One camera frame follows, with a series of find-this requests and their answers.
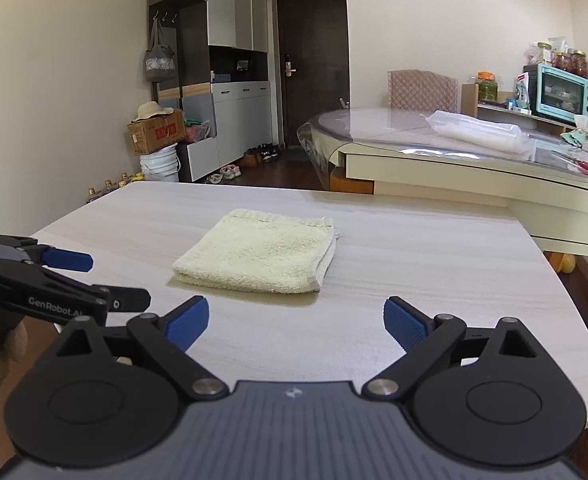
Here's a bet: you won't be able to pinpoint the cardboard box with hat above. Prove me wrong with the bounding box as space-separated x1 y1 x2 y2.
128 110 186 155

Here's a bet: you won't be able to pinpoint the cream yellow towel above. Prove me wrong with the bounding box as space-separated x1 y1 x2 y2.
172 209 337 295

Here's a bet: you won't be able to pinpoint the grey white cabinet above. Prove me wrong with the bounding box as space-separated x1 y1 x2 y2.
148 0 272 182

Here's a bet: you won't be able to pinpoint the quilted brown chair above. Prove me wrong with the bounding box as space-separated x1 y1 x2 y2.
387 70 459 113

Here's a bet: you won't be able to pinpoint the white plastic buckets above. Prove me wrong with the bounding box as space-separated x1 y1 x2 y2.
139 144 180 182

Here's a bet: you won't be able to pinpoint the straw hat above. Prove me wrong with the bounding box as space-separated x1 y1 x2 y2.
134 101 175 122

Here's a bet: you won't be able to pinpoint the shoes on floor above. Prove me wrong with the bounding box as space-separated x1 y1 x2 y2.
205 143 280 184

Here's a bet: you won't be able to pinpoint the dark brown door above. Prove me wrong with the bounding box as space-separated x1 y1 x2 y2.
277 0 349 148

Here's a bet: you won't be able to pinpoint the orange lid jar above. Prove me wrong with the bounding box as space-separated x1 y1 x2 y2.
476 70 499 103

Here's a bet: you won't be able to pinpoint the cream dining table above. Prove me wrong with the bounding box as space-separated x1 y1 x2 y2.
297 108 588 257

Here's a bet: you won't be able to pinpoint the hanging grey bag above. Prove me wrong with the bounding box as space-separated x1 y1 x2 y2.
143 18 176 84

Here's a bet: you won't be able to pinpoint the plastic bag of white cloth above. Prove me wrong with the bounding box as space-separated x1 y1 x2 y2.
425 110 535 155

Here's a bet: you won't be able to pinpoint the cooking oil bottles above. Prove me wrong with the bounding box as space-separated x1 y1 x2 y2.
86 172 144 204

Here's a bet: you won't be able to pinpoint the teal toaster oven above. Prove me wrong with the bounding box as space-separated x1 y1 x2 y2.
523 64 588 125

